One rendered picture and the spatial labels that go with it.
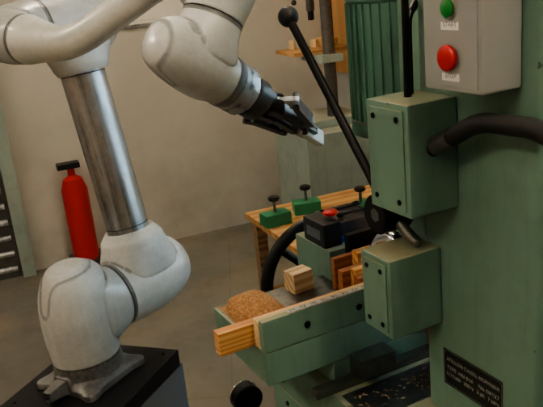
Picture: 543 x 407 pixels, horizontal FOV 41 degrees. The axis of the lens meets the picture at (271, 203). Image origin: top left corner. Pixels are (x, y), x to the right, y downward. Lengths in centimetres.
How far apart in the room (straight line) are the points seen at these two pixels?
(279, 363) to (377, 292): 23
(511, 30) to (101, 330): 111
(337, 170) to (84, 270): 215
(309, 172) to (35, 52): 223
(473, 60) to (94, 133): 103
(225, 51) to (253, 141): 325
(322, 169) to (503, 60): 273
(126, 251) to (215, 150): 268
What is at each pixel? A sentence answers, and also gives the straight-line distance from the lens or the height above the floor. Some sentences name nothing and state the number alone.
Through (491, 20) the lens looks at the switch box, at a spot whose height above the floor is 140.
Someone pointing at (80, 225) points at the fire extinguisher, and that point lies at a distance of 407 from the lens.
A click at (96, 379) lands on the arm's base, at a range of 168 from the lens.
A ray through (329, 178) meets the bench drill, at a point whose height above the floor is 48.
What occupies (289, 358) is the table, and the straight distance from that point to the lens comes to 119.
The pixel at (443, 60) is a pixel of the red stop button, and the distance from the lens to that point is 86.
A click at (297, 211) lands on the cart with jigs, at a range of 291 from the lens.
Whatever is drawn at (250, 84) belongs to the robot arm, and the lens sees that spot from 121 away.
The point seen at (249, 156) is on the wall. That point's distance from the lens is 441.
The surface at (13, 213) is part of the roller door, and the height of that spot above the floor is 37.
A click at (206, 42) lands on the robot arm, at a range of 114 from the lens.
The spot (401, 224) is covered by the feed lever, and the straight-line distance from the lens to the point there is 106.
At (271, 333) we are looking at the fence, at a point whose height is 93.
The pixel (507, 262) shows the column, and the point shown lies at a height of 110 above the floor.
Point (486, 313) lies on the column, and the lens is 102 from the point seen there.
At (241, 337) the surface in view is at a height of 92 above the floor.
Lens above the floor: 147
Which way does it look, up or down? 18 degrees down
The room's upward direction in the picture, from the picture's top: 6 degrees counter-clockwise
